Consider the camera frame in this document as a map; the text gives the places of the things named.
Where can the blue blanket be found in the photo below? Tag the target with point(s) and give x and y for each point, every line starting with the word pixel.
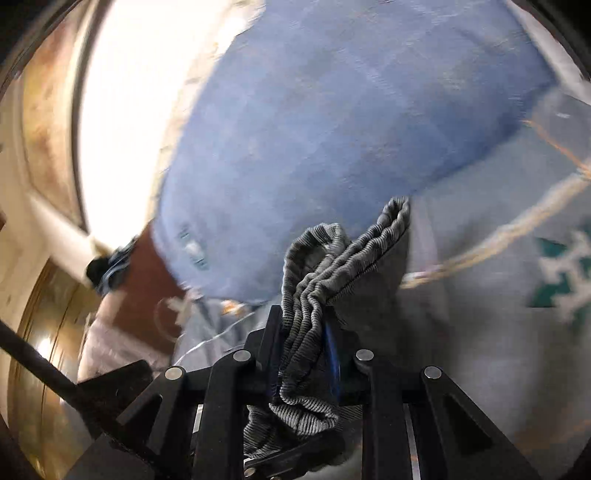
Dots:
pixel 332 138

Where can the wooden furniture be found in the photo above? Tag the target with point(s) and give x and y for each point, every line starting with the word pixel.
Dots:
pixel 46 115

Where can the person's left forearm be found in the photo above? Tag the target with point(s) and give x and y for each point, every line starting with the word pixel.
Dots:
pixel 60 230

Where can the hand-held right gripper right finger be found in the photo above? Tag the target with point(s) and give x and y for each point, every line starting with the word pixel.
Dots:
pixel 330 342

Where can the brown printed cloth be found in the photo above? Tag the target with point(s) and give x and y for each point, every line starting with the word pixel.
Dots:
pixel 152 286

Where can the pale blue cloth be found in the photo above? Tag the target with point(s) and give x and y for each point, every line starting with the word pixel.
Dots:
pixel 212 323

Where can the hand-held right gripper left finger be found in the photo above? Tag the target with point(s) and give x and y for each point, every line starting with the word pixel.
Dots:
pixel 268 333

